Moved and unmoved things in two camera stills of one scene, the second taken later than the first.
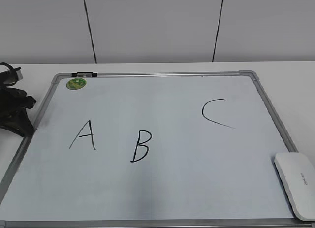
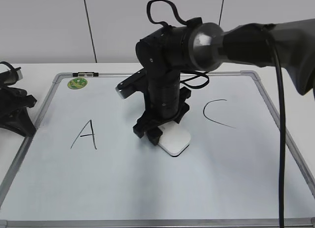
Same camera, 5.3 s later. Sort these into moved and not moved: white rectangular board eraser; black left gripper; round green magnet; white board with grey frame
Moved: white rectangular board eraser
Not moved: black left gripper; round green magnet; white board with grey frame
